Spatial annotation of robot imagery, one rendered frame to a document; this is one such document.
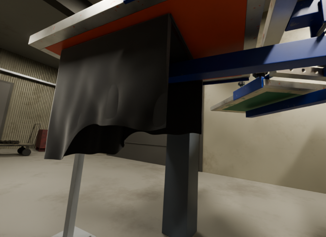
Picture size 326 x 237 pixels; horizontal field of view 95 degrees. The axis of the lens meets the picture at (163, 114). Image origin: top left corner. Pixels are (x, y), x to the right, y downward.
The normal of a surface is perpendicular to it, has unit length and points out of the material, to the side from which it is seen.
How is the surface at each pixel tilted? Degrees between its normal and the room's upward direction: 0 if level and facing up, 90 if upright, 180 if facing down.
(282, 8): 180
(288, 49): 90
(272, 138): 90
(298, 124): 90
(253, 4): 180
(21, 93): 90
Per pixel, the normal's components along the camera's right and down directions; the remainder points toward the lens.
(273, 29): -0.06, 0.99
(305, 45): -0.44, -0.17
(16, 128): 0.83, -0.04
